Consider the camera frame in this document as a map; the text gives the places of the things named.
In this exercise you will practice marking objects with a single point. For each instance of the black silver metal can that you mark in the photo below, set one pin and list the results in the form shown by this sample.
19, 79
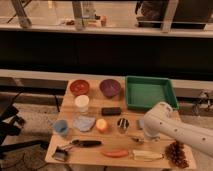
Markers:
122, 125

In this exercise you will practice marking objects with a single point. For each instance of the purple bowl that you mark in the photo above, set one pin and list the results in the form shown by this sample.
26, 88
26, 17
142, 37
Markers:
110, 87

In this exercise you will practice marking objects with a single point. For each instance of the red bowl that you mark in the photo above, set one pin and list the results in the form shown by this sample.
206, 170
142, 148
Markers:
79, 87

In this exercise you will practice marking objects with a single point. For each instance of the blue plastic cup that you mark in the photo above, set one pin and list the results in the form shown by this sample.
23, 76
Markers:
61, 127

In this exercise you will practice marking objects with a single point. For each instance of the black office chair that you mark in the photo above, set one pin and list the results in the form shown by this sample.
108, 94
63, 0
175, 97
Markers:
8, 118

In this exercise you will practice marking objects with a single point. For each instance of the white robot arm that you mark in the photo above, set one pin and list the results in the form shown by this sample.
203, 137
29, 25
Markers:
158, 120

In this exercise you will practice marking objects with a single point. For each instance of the brown grape bunch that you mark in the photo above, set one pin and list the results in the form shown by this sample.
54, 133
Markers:
175, 153

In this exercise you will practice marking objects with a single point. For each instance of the white plastic cup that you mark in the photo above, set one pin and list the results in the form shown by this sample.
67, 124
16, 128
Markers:
82, 103

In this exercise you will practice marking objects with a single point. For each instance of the black handled peeler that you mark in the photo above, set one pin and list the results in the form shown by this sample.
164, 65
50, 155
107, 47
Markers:
86, 143

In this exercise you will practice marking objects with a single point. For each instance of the orange yellow apple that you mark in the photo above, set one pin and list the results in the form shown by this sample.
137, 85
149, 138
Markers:
102, 125

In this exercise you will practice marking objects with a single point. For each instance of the orange carrot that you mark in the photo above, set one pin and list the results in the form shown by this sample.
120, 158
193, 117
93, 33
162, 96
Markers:
115, 153

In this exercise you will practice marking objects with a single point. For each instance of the small metal clip tool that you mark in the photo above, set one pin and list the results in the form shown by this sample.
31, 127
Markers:
61, 153

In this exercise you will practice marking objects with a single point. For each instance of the silver metal fork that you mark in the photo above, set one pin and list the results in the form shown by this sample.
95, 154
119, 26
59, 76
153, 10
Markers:
138, 139

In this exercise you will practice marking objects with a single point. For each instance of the green plastic tray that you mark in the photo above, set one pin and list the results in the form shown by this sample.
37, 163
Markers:
142, 93

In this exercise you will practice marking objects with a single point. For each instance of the grey blue cloth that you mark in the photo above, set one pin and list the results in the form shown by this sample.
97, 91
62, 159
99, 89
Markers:
84, 123

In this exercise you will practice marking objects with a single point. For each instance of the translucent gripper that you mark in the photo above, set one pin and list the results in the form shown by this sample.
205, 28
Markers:
151, 138

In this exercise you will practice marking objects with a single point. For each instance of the blue sponge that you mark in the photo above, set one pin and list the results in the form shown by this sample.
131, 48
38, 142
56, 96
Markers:
140, 124

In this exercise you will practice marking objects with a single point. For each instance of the black rectangular block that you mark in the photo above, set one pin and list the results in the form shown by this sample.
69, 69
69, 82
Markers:
111, 111

